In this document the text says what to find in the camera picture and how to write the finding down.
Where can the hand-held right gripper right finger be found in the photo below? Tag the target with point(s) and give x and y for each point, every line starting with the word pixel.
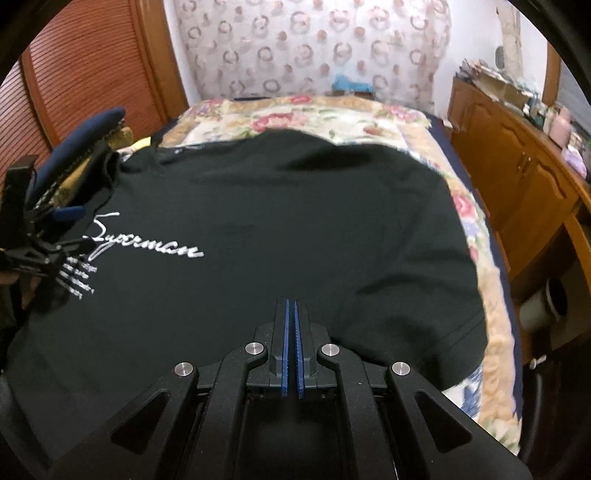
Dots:
pixel 299 346

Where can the wooden window frame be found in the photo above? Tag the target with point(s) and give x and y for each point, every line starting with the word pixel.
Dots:
pixel 551 69

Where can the purple packet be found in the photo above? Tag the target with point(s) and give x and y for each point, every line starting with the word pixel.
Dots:
pixel 575 159

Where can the blue white patterned blanket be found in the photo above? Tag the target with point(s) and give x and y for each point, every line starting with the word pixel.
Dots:
pixel 466 397

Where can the white wrapped pipe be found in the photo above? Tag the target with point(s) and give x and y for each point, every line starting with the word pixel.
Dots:
pixel 508 37

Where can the wooden cabinet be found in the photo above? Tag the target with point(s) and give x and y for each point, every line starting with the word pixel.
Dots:
pixel 508 152

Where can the floral blanket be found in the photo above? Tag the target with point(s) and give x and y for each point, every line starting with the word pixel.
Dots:
pixel 323 120

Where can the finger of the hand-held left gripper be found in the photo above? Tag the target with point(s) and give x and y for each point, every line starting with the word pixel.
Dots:
pixel 69 213
pixel 69 251

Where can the cardboard box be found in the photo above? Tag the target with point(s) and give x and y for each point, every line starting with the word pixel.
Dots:
pixel 503 90

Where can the black chair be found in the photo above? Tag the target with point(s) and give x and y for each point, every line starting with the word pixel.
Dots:
pixel 542 392

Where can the black t-shirt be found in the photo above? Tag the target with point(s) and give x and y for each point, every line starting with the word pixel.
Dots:
pixel 277 207

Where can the pink bottle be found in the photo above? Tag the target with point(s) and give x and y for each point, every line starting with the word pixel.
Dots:
pixel 561 124

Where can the wooden louvered wardrobe door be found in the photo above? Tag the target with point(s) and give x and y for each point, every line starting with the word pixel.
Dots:
pixel 92 69

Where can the grey window shutter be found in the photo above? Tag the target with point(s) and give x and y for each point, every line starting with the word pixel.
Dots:
pixel 572 92

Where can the white trash bin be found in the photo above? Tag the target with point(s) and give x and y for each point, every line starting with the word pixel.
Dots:
pixel 545 300

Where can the blue cloth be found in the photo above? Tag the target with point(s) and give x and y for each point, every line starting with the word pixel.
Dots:
pixel 353 83

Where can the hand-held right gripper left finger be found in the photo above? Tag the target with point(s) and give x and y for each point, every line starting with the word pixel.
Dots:
pixel 285 346

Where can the yellow cloth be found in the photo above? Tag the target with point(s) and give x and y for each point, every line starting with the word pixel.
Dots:
pixel 124 138

